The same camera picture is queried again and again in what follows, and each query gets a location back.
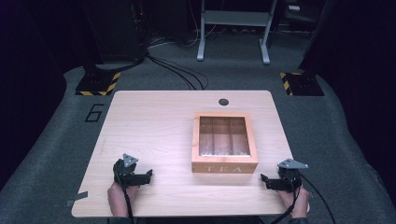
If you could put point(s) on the person's left hand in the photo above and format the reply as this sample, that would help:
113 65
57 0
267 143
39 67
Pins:
117 199

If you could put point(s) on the black computer cabinet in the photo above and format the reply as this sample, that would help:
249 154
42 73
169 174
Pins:
115 28

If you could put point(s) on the person's right hand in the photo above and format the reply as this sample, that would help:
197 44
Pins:
300 202

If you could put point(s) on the dark curtain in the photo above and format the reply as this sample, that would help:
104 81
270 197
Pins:
28 77
358 77

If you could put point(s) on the grey tape strip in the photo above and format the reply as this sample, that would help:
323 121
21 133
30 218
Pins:
77 198

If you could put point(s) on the round black table grommet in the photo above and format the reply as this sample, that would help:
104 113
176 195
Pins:
223 102

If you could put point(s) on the hazard-striped black stand base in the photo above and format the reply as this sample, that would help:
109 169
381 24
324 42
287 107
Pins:
98 84
303 84

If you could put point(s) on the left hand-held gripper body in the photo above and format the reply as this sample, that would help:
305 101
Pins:
124 172

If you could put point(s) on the white metal desk frame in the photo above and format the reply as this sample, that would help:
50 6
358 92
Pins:
236 18

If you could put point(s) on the black tape floor number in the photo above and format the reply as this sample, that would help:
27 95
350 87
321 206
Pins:
95 113

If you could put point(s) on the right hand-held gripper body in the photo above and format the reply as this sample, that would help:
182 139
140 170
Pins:
289 177

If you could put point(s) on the wooden tea box glass lid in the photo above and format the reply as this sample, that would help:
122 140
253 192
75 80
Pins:
224 140

